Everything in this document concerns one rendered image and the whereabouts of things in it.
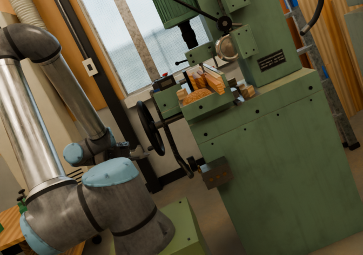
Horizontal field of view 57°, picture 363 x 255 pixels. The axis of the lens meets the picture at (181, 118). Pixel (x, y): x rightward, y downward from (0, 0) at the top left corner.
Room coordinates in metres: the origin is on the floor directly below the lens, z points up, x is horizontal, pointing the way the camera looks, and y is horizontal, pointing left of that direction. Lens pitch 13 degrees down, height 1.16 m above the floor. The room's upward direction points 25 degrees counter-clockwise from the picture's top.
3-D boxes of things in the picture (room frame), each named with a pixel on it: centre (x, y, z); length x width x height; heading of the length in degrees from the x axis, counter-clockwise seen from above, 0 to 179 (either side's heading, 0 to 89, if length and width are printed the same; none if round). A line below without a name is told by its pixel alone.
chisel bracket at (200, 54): (1.55, -0.21, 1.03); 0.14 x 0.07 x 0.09; 88
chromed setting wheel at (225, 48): (1.43, -0.31, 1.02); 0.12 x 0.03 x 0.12; 88
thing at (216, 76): (1.57, -0.21, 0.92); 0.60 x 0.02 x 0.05; 178
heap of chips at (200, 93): (1.33, -0.09, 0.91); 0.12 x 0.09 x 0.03; 88
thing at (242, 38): (1.39, -0.37, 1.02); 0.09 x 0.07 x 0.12; 178
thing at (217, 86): (1.50, -0.19, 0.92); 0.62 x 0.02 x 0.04; 178
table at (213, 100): (1.58, -0.08, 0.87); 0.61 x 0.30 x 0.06; 178
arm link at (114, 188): (0.92, 0.26, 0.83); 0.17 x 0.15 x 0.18; 97
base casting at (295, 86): (1.55, -0.31, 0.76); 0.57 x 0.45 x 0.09; 88
